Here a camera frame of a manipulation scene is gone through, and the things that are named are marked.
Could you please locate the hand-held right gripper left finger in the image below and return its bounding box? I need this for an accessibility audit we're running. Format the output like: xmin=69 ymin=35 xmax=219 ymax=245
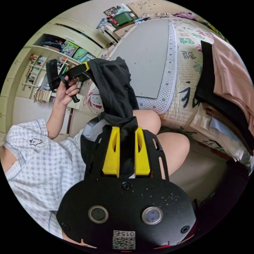
xmin=102 ymin=127 xmax=120 ymax=178

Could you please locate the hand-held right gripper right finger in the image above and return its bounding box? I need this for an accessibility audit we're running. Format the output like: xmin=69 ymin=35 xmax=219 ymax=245
xmin=135 ymin=126 xmax=151 ymax=178

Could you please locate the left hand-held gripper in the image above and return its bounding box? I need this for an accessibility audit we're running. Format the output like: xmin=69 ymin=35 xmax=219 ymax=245
xmin=46 ymin=59 xmax=92 ymax=103

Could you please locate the black short sleeve shirt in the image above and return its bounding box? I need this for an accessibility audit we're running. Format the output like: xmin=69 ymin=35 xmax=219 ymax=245
xmin=87 ymin=56 xmax=140 ymax=179

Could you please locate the person's left forearm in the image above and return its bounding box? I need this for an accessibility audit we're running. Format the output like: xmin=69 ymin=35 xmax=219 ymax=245
xmin=46 ymin=98 xmax=70 ymax=140

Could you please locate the person's left hand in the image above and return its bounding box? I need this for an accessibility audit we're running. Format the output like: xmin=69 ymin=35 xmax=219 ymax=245
xmin=56 ymin=76 xmax=80 ymax=106

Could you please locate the cream cupboard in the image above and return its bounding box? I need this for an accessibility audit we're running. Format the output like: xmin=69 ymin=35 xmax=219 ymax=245
xmin=0 ymin=17 xmax=112 ymax=137

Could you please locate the cream bookshelf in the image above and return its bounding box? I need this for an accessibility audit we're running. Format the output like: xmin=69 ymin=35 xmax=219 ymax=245
xmin=21 ymin=34 xmax=96 ymax=104

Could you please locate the white dotted mat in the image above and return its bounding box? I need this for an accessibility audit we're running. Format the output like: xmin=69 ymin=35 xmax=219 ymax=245
xmin=136 ymin=20 xmax=178 ymax=115

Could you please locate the green storage box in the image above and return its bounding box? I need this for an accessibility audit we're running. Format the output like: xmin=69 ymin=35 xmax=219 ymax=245
xmin=112 ymin=12 xmax=134 ymax=26

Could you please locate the grey folding board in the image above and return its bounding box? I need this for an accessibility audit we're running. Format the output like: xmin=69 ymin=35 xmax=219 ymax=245
xmin=93 ymin=19 xmax=169 ymax=98

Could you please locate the person's body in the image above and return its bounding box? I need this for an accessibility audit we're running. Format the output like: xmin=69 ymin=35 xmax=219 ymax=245
xmin=0 ymin=110 xmax=190 ymax=239

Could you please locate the pile of clothes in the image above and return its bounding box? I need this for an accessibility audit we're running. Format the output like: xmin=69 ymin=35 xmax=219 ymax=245
xmin=190 ymin=33 xmax=254 ymax=165
xmin=144 ymin=11 xmax=199 ymax=21

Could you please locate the bed with printed quilt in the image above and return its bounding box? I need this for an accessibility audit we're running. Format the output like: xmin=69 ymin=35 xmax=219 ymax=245
xmin=83 ymin=12 xmax=248 ymax=159

